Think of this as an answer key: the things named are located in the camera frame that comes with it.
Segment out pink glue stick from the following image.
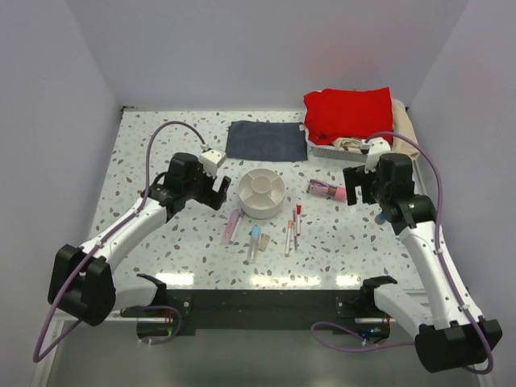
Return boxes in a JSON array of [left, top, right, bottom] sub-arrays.
[[223, 210, 240, 242]]

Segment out white thin pen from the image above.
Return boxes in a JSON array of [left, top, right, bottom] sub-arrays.
[[230, 211, 243, 244]]

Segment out white round divided organizer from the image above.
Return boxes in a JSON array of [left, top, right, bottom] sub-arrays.
[[238, 169, 286, 219]]

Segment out pink clear pencil case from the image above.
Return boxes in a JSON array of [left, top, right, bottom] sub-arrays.
[[307, 179, 347, 202]]

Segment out blue capped clear tube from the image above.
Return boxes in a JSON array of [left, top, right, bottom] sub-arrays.
[[247, 225, 260, 264]]

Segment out beige eraser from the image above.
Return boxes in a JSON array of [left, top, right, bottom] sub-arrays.
[[257, 234, 270, 252]]

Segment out grey thin pen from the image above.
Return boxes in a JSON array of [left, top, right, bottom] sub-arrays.
[[292, 208, 298, 252]]

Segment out orange white pen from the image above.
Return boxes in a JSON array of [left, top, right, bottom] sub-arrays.
[[285, 219, 293, 257]]

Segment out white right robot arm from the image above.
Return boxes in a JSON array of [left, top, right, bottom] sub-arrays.
[[343, 153, 502, 372]]

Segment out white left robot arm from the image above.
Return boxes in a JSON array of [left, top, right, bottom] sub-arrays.
[[48, 149, 231, 327]]

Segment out white plastic basket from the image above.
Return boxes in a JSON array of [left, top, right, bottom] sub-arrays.
[[300, 98, 408, 162]]

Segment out dark blue folded cloth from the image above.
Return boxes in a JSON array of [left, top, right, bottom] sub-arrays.
[[226, 121, 308, 162]]

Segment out red folded cloth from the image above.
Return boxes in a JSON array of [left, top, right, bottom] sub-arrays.
[[304, 87, 393, 145]]

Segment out beige folded cloth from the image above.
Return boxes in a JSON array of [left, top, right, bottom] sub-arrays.
[[332, 99, 420, 160]]

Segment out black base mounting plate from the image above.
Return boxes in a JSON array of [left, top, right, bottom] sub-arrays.
[[120, 288, 404, 337]]

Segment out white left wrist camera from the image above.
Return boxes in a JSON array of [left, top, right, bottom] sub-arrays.
[[199, 148, 227, 178]]

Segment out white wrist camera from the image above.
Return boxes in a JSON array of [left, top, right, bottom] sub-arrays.
[[199, 148, 227, 178], [360, 137, 391, 173]]

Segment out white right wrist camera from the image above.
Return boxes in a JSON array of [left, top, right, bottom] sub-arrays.
[[360, 137, 391, 173]]

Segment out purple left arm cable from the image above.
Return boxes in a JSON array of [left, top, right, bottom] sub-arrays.
[[33, 120, 209, 363]]

